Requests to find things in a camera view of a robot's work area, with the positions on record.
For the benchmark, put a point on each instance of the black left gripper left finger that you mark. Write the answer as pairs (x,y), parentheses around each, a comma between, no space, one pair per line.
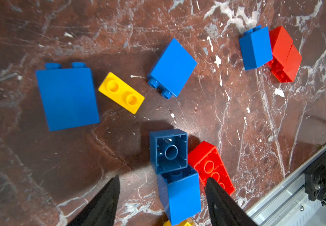
(101,210)

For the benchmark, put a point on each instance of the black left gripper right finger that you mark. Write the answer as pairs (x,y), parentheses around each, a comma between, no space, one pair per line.
(223,210)

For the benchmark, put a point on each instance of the blue lego brick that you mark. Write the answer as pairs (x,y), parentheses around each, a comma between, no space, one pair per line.
(255,47)
(68,96)
(172,70)
(179,193)

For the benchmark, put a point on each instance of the yellow long lego brick front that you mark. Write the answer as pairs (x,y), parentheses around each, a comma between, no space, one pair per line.
(187,222)

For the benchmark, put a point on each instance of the long red lego brick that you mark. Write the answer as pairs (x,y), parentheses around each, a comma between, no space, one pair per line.
(206,160)

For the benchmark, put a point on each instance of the dark blue upturned lego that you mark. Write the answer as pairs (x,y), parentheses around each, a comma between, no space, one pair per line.
(168,150)

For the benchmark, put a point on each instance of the small yellow lego brick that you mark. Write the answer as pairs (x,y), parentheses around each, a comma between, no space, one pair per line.
(121,93)

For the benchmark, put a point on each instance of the aluminium frame rail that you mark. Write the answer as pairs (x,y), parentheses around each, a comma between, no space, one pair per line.
(288,203)

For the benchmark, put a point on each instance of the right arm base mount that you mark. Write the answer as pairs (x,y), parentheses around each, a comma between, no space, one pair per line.
(325,172)

